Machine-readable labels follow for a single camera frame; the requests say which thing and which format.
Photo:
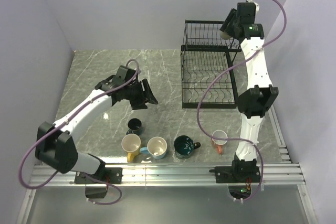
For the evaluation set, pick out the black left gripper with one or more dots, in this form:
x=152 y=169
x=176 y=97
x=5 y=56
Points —
x=140 y=103

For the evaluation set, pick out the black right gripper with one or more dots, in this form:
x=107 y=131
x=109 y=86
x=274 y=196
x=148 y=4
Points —
x=229 y=19

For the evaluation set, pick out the beige ceramic mug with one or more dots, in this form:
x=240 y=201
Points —
x=224 y=35

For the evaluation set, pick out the dark blue ceramic mug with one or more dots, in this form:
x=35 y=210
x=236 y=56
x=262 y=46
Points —
x=134 y=127

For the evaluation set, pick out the pink ceramic mug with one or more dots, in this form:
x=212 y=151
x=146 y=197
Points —
x=218 y=140

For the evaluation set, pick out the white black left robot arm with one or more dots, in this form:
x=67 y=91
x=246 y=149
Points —
x=56 y=142

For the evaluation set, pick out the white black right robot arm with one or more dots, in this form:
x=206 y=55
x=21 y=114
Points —
x=259 y=95

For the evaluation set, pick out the yellow ceramic mug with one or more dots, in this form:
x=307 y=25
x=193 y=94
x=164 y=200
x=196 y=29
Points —
x=131 y=144

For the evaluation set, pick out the light blue ceramic mug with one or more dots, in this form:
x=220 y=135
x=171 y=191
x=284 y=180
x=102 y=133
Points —
x=156 y=147

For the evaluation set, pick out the dark green ceramic mug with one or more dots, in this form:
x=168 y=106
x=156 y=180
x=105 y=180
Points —
x=184 y=146

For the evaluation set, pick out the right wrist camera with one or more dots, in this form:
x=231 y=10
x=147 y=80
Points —
x=253 y=0

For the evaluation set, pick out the black wire dish rack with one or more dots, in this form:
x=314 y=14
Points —
x=205 y=55

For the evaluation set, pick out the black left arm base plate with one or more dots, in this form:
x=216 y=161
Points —
x=110 y=175

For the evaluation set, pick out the black box under rail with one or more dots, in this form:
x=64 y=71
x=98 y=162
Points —
x=96 y=192

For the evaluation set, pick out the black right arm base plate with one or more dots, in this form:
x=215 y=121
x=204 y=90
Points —
x=226 y=175

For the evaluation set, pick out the aluminium mounting rail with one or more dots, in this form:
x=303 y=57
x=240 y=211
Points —
x=179 y=174

